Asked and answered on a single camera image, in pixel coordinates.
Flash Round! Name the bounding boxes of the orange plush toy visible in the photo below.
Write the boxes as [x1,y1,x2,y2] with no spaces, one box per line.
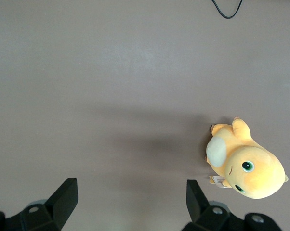
[205,116,289,200]

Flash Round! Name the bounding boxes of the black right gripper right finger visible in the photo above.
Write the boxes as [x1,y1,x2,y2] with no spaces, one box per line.
[181,179,283,231]

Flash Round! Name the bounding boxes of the black looped table cable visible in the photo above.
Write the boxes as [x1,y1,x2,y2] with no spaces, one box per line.
[211,0,244,19]

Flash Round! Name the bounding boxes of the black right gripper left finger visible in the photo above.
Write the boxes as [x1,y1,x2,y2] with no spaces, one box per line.
[0,177,78,231]

